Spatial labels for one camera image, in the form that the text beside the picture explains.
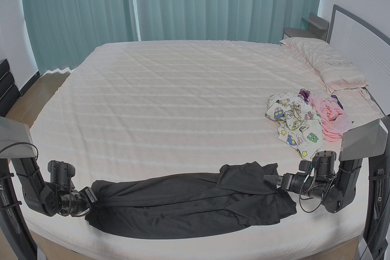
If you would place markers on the cream pillow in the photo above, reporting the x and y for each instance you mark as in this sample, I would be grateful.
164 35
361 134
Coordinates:
329 63

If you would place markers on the grey bedside table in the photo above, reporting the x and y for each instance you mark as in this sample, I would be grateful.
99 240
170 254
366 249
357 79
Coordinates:
307 30

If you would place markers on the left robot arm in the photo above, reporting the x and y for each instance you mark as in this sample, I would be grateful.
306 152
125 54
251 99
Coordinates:
33 188

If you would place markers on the pink garment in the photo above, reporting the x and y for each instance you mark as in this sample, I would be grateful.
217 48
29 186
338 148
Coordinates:
332 118

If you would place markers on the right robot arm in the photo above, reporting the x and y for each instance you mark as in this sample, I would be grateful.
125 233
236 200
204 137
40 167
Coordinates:
347 185

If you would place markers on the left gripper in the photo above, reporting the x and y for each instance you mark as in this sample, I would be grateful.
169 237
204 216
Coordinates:
83 201

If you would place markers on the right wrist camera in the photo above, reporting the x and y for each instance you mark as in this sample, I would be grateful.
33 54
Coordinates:
304 167

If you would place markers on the bed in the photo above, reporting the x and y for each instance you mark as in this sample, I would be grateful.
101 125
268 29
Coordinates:
167 100

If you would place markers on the white printed pyjama top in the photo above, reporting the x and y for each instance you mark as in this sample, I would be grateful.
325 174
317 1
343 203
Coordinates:
298 127

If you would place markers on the dark grey chest of drawers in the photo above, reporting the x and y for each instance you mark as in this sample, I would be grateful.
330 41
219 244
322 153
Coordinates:
7 85

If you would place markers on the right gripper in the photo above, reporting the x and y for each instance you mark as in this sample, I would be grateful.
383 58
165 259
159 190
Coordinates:
291 182

